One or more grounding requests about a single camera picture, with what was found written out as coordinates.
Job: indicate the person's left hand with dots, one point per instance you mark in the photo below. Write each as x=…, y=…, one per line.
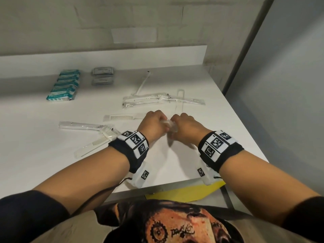
x=153, y=123

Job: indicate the person's right forearm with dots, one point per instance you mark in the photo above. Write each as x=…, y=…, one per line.
x=265, y=184

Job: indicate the white sachets stack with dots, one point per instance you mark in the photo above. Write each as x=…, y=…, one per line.
x=102, y=71

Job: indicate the person's right hand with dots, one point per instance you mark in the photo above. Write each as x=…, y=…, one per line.
x=189, y=130

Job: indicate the thin pile of sachets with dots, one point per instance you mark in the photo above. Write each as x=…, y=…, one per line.
x=102, y=80

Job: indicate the dark door frame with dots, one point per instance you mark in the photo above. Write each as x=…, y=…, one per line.
x=248, y=48

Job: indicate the teal wet wipe packets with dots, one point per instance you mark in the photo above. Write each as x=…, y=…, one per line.
x=63, y=86

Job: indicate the white table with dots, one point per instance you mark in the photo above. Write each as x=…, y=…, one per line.
x=38, y=149

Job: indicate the dark table leg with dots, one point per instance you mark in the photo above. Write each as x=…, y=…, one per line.
x=227, y=197

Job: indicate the stack of beige soaps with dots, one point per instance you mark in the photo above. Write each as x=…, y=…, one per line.
x=171, y=125

